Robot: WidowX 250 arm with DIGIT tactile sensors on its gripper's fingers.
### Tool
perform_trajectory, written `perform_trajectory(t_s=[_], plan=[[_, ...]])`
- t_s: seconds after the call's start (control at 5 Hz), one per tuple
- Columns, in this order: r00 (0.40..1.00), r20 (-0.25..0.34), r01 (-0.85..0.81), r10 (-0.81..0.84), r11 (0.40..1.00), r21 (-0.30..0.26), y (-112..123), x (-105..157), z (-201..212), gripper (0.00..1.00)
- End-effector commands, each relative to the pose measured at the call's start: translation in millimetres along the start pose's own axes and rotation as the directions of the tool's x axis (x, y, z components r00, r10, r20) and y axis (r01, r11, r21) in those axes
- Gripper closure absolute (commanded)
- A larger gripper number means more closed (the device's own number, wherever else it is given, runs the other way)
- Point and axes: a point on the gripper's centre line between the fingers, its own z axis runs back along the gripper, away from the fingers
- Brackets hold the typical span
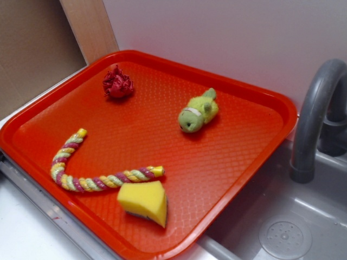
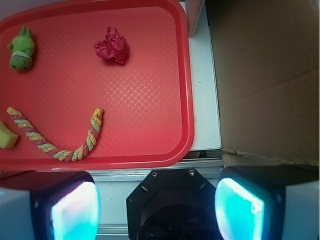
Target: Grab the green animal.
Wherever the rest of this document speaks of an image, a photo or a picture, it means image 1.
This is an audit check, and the green plush animal toy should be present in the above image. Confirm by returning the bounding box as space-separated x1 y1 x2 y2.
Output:
178 88 219 133

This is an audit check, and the grey plastic toy sink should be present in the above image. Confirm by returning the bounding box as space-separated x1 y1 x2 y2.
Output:
198 141 346 259

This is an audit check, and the light wooden board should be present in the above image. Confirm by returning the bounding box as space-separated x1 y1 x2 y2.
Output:
60 0 119 64

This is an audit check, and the yellow sponge wedge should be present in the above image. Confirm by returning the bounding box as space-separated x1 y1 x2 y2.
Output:
117 181 168 228

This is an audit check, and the grey toy faucet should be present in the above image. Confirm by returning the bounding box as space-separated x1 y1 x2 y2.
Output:
290 59 346 184

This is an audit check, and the orange plastic tray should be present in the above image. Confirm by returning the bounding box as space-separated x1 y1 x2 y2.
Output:
1 51 297 259

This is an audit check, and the multicolour twisted rope toy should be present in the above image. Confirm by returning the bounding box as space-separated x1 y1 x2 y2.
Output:
50 128 165 192

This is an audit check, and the brown cardboard panel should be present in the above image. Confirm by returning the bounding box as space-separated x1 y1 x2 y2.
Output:
1 1 86 119

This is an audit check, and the red crumpled paper ball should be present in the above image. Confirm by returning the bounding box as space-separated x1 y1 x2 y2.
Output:
102 65 134 98

